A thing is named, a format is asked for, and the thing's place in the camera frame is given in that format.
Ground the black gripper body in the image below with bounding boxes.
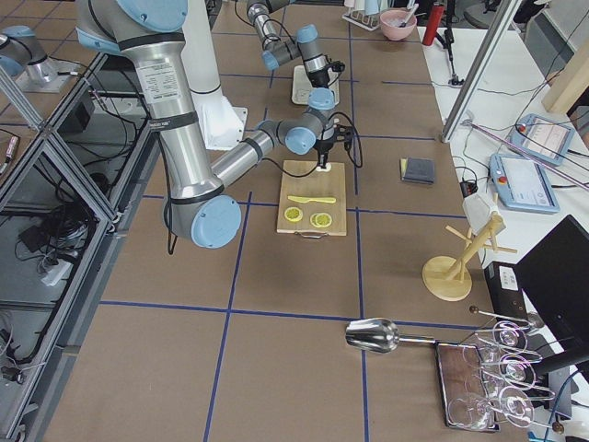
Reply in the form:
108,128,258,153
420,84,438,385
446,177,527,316
314,122,355,155

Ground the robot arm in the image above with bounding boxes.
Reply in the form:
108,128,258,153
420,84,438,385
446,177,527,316
76,1,344,249
246,1,332,88

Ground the pink bowl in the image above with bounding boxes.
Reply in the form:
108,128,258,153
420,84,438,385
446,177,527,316
379,9,417,41

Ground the yellow plastic knife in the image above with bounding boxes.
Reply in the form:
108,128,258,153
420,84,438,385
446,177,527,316
287,195,337,204

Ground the wooden cutting board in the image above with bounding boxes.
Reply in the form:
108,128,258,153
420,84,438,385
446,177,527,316
276,160,347,238

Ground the white bear tray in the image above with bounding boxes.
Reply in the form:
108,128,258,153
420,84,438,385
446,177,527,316
291,64,340,106

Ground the lemon slice front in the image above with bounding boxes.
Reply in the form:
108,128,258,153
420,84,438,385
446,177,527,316
309,212,333,228

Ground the lemon slice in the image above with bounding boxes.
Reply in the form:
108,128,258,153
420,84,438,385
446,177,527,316
309,212,333,228
283,206,304,223

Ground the lemon slice upper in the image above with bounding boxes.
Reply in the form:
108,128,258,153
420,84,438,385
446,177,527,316
283,206,304,223

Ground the yellow sponge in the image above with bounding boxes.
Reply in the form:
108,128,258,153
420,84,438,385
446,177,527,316
399,157,408,180

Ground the red bottle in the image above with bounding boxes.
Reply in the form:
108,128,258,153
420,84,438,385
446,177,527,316
422,2,445,46

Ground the wooden mug tree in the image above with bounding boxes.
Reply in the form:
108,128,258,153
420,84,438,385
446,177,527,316
422,211,517,302

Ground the metal scoop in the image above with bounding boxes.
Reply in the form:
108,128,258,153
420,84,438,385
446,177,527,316
345,318,436,354

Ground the teach pendant near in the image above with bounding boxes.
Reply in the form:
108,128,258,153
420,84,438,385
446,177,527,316
489,154,560,214

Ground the teach pendant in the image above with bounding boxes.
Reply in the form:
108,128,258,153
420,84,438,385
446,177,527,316
508,113,573,166
489,154,560,214

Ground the teach pendant far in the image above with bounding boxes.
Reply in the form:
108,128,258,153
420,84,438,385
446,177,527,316
508,113,573,166

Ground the black monitor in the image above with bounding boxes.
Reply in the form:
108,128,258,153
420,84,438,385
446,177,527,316
515,215,589,348

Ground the glass rack tray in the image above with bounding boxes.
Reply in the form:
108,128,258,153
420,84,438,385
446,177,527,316
434,343,556,433

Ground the aluminium frame post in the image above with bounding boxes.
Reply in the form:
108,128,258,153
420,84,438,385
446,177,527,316
441,0,522,143

